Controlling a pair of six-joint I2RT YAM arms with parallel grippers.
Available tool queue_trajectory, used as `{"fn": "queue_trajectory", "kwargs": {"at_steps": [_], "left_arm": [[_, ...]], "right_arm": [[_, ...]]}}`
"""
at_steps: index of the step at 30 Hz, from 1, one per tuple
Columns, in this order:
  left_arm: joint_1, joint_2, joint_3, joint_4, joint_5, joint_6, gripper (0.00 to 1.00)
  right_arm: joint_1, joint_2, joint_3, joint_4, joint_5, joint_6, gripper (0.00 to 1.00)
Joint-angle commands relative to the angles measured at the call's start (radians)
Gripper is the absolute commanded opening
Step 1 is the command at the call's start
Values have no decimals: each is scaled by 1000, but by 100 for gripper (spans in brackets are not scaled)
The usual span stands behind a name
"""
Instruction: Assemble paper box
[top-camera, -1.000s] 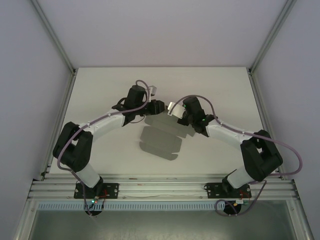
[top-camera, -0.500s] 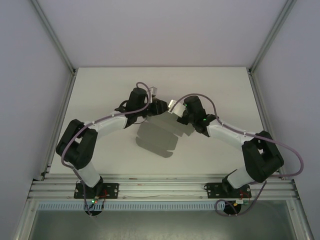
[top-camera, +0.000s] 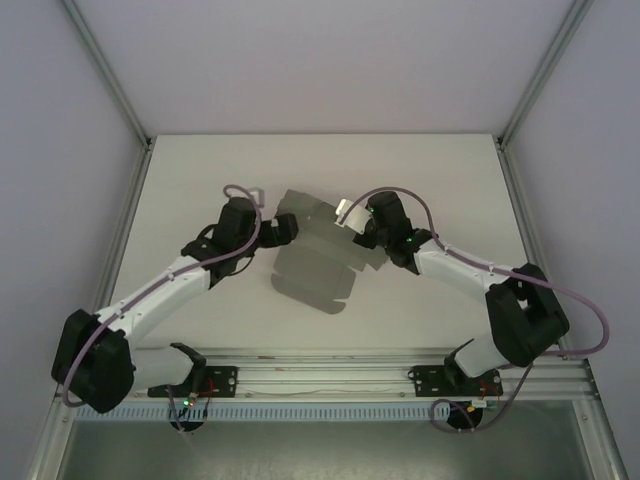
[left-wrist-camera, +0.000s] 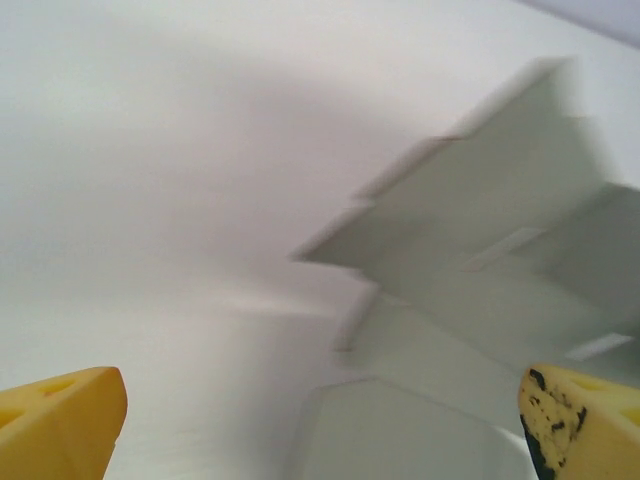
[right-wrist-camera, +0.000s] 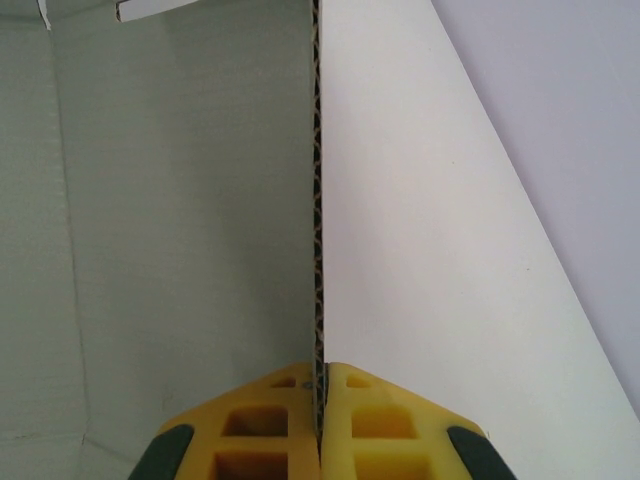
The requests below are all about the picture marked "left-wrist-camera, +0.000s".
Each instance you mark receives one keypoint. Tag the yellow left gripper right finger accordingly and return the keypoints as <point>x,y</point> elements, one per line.
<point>590,430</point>

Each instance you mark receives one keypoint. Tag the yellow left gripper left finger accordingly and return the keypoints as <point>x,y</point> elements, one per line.
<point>60,425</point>

